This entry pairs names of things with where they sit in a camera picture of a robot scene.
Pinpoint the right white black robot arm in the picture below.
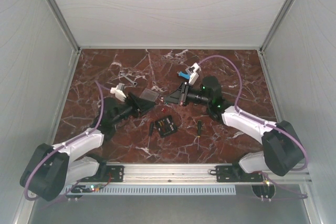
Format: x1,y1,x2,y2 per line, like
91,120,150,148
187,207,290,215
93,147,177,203
164,76,307,181

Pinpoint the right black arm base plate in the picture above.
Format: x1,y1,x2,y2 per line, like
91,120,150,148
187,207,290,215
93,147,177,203
208,165,264,183

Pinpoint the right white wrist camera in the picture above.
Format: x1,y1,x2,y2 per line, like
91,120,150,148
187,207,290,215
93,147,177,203
185,63,200,86

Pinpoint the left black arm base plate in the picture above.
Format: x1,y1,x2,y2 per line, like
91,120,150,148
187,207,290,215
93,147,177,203
81,165,124,183

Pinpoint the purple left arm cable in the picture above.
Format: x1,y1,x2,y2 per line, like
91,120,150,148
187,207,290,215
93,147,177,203
24,81,111,209

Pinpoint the black fuse box base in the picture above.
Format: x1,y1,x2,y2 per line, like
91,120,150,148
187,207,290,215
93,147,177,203
154,115,178,138

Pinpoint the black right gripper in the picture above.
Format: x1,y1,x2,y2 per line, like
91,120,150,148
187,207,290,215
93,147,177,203
162,80,210,107

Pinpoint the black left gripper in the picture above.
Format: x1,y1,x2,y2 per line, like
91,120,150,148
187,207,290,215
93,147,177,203
112,92,157,126

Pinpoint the yellow black handle screwdriver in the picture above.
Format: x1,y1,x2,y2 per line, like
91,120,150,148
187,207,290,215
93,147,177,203
197,120,202,150

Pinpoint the clear plastic fuse box lid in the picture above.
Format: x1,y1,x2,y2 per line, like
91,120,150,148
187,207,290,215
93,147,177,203
140,88,159,102

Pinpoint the silver ratchet wrench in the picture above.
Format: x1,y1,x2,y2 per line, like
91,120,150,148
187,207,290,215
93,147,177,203
119,71,138,87

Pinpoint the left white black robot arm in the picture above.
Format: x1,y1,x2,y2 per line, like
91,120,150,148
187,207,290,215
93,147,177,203
19,93,155,201

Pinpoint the aluminium front rail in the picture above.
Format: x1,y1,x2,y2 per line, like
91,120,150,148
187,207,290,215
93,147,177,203
28,163,313,185

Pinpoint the blue glue gun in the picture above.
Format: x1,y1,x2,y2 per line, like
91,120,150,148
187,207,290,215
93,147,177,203
177,71,190,80

